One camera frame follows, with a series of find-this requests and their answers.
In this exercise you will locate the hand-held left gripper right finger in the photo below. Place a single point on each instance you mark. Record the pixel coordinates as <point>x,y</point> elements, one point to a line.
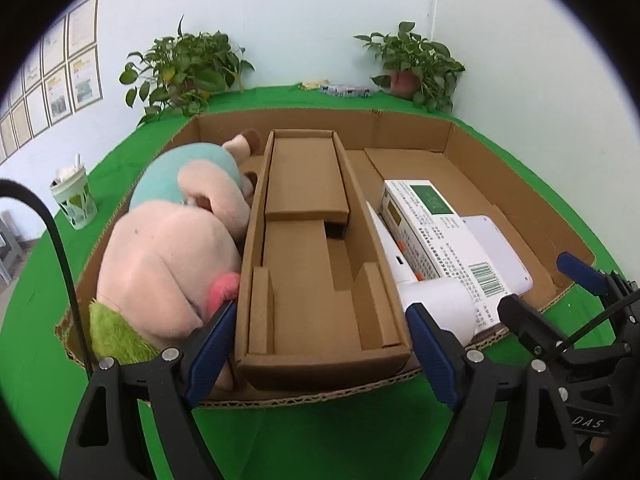
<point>432,355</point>

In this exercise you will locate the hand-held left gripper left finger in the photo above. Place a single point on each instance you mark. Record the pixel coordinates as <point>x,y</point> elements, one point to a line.
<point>210,360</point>

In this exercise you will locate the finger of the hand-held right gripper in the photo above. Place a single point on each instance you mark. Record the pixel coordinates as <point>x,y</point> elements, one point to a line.
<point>525,317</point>
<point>580,272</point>

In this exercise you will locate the white rounded device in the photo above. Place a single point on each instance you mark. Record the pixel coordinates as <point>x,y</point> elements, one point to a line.
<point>440,307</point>

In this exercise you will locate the white printed medicine box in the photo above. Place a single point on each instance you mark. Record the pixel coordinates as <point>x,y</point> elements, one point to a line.
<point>440,240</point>

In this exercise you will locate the large cardboard box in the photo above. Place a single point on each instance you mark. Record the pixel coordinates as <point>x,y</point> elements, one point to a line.
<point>480,180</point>

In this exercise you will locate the pink plush pig toy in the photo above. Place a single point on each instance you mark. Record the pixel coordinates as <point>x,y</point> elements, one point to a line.
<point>165,255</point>

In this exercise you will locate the brown cardboard insert tray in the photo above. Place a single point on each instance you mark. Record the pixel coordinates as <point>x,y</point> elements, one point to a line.
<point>300,270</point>

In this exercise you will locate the green patterned paper cup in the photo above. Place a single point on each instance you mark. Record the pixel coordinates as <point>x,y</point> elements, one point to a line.
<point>77,205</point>

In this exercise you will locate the grey plastic stool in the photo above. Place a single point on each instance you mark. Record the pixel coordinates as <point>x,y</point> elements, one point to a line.
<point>10,255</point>

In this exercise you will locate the crumpled white tissue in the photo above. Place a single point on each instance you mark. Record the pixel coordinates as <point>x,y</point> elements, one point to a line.
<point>65,174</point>

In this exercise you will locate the white drinking straw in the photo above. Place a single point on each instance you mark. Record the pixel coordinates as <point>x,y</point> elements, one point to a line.
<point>78,161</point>

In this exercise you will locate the terracotta plant pot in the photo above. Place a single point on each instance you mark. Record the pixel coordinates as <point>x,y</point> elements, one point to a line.
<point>404,84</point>

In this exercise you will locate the small leafy pothos plant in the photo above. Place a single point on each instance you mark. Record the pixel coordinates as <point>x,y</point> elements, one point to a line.
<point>415,65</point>

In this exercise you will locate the patterned tissue pack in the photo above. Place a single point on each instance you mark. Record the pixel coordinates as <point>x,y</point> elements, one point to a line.
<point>347,91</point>

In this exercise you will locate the large leafy pothos plant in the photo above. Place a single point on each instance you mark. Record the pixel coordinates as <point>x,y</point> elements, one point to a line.
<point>190,67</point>

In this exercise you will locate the yellow packet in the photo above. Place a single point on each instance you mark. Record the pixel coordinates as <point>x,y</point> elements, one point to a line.
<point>314,84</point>

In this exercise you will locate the wall of framed documents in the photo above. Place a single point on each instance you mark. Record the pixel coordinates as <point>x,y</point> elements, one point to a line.
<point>65,85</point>

